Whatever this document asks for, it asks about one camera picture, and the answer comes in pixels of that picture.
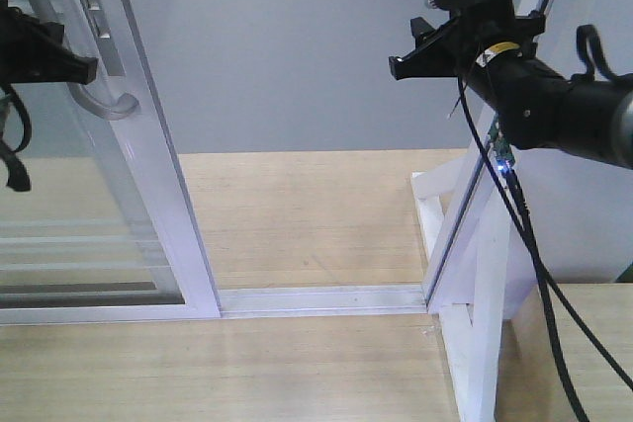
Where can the white triangular support brace right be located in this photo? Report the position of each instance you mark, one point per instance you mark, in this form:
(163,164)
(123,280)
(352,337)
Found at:
(472,332)

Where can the white door lock plate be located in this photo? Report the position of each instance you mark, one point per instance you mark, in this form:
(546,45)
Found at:
(99,25)

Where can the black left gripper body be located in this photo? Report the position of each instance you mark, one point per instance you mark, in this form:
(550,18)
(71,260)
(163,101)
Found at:
(30,49)

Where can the white framed sliding glass door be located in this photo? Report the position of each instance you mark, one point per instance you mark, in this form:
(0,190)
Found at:
(96,221)

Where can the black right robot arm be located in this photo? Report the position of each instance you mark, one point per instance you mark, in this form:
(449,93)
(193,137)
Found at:
(588,115)

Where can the green circuit board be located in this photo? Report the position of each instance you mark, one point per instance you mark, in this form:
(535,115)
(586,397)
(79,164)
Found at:
(502,150)

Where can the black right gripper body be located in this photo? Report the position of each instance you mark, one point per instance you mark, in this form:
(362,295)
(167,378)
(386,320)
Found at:
(486,40)

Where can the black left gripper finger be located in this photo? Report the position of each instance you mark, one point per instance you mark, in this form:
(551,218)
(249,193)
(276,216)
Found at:
(48,69)

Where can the grey curved door handle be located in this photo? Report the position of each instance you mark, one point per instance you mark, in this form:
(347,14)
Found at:
(47,28)

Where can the white door frame post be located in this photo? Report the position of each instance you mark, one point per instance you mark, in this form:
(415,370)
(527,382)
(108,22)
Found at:
(449,201)

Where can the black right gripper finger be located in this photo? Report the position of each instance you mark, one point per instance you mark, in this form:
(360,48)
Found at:
(445,58)
(422,32)

